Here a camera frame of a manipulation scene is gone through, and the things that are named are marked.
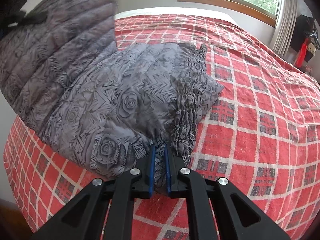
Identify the grey rose-print quilted jacket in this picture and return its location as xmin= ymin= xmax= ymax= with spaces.
xmin=1 ymin=0 xmax=223 ymax=190

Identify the coat rack with clothes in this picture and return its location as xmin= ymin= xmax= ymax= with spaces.
xmin=290 ymin=15 xmax=319 ymax=69

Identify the grey white curtain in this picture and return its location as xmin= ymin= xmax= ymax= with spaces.
xmin=270 ymin=0 xmax=298 ymax=57

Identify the red plaid bed cover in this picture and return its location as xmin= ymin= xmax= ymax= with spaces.
xmin=3 ymin=15 xmax=319 ymax=239

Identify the white mattress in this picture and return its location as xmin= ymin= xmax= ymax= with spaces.
xmin=114 ymin=7 xmax=239 ymax=26

